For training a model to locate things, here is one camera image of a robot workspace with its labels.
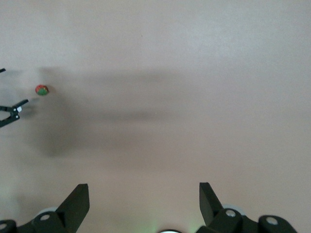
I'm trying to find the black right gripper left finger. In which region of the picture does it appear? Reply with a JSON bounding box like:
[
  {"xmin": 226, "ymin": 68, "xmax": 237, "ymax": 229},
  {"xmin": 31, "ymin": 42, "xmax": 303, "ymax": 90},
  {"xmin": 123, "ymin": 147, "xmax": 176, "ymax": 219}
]
[{"xmin": 0, "ymin": 183, "xmax": 89, "ymax": 233}]

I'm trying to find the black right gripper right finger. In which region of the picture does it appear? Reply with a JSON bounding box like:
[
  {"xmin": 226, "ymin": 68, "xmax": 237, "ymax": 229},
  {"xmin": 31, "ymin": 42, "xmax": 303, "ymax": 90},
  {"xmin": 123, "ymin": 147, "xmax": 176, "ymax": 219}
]
[{"xmin": 199, "ymin": 182, "xmax": 298, "ymax": 233}]

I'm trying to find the red strawberry with green cap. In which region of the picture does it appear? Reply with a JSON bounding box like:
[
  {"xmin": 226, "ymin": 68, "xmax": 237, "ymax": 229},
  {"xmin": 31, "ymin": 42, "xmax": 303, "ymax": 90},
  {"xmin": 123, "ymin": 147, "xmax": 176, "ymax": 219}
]
[{"xmin": 35, "ymin": 84, "xmax": 51, "ymax": 97}]

